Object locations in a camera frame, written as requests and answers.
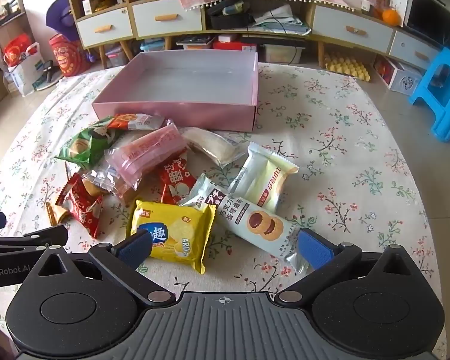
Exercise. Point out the green snack packet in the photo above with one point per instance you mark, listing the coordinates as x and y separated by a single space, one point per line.
86 146

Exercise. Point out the blue plastic stool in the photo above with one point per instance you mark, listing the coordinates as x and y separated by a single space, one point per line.
435 93

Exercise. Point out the orange-red snack packet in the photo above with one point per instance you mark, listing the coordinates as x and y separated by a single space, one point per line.
135 122

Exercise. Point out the light blue folded cloth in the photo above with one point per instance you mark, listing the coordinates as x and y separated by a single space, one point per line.
281 20

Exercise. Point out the small tan snack packet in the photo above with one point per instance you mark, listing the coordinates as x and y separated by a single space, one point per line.
58 213

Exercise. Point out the yellow egg-crate foam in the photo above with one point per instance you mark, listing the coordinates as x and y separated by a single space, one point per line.
347 66

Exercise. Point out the clear bin with black lid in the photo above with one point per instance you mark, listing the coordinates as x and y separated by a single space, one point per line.
195 42

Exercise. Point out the white cake clear packet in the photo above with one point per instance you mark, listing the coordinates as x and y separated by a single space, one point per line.
213 146

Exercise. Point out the round red bag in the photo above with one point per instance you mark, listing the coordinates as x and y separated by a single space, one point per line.
69 58

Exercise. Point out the wooden shelving unit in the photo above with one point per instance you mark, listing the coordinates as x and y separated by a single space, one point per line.
3 26

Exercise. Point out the purple hat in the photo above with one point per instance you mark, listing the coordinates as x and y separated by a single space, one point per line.
60 18

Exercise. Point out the white printed box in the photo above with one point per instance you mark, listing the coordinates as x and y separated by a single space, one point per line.
401 77

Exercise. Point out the cream snack packet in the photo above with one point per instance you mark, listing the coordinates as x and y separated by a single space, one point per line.
262 180

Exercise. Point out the pink cardboard box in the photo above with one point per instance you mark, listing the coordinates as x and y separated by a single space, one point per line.
180 116

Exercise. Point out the microwave oven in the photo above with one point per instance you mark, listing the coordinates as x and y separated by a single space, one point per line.
431 18

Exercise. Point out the red snack packet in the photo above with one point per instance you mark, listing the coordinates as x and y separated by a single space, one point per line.
80 206
176 180

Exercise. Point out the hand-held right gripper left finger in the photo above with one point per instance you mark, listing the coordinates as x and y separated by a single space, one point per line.
137 251

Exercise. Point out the black case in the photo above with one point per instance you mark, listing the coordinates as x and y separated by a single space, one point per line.
228 17

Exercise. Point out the yellow snack packet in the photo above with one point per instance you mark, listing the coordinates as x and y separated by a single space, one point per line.
180 232

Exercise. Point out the red box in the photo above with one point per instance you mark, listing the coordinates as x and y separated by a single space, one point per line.
234 45

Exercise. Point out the white cabinet drawer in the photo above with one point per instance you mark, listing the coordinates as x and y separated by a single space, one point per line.
116 35
153 28
333 22
405 50

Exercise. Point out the orange fruit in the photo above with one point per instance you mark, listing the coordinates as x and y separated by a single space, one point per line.
391 17

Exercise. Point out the pink snack packet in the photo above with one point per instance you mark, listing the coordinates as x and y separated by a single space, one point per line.
150 153

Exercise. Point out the clear bin with blue lid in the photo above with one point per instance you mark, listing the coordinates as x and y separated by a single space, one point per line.
153 46

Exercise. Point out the light blue cookie packet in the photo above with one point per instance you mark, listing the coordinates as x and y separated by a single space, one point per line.
255 225

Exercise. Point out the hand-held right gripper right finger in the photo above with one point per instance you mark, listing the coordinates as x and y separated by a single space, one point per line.
315 249

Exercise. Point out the small clear storage bin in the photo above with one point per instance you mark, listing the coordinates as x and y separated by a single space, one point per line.
117 58

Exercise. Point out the floral cloth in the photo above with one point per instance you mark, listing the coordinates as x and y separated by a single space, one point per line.
360 157

